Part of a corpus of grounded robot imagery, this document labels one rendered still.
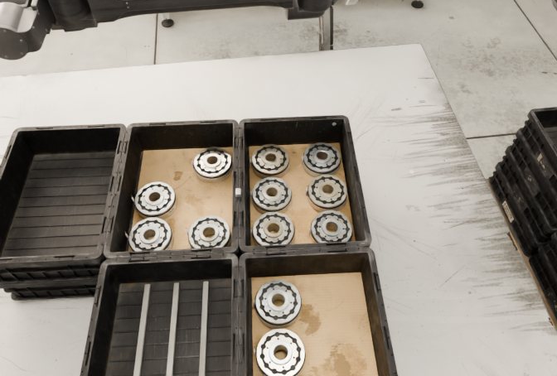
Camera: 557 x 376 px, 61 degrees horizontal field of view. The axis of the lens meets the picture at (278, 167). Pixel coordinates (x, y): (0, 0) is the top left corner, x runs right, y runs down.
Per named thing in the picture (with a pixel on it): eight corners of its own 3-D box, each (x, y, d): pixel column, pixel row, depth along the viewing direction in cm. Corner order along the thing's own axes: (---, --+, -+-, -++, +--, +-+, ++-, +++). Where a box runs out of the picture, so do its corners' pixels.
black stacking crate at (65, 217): (33, 155, 135) (16, 128, 126) (137, 151, 136) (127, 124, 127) (-10, 286, 111) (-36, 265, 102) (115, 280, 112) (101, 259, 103)
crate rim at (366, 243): (239, 124, 129) (238, 118, 127) (346, 120, 130) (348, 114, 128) (239, 257, 105) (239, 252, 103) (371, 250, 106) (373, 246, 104)
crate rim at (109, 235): (129, 128, 128) (127, 122, 126) (239, 124, 129) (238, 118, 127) (104, 263, 104) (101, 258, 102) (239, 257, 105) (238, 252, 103)
